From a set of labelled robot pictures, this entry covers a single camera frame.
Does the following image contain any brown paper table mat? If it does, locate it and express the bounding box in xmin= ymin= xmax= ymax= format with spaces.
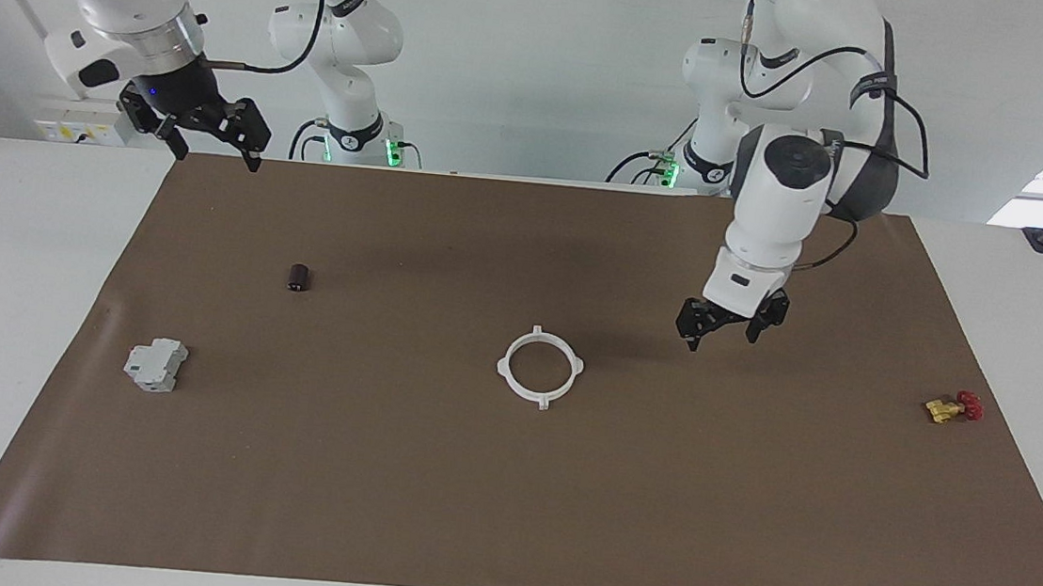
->
xmin=0 ymin=133 xmax=1043 ymax=586

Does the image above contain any black base cable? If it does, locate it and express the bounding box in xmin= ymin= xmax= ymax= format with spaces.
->
xmin=288 ymin=117 xmax=330 ymax=164
xmin=606 ymin=103 xmax=701 ymax=192

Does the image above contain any black left base cable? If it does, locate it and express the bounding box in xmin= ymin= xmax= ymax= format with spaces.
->
xmin=606 ymin=103 xmax=701 ymax=192

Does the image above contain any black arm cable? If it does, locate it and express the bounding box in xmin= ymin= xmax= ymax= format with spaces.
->
xmin=197 ymin=0 xmax=326 ymax=80
xmin=722 ymin=0 xmax=944 ymax=281

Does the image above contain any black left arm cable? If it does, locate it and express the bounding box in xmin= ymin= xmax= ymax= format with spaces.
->
xmin=722 ymin=0 xmax=944 ymax=281

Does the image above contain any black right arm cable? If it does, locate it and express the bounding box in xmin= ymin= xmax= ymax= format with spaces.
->
xmin=197 ymin=0 xmax=326 ymax=80

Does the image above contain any grey circuit breaker block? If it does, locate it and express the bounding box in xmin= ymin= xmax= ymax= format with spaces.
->
xmin=121 ymin=335 xmax=191 ymax=396

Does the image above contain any brass valve with red handle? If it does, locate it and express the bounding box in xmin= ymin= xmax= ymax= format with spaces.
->
xmin=923 ymin=387 xmax=986 ymax=429

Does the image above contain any white half-ring pipe clamp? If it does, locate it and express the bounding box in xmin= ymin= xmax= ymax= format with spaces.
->
xmin=526 ymin=325 xmax=589 ymax=414
xmin=493 ymin=323 xmax=557 ymax=412

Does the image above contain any black right base cable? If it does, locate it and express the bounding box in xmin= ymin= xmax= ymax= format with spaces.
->
xmin=288 ymin=117 xmax=330 ymax=164

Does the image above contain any white wall socket box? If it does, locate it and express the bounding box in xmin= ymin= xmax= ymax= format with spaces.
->
xmin=33 ymin=95 xmax=137 ymax=150

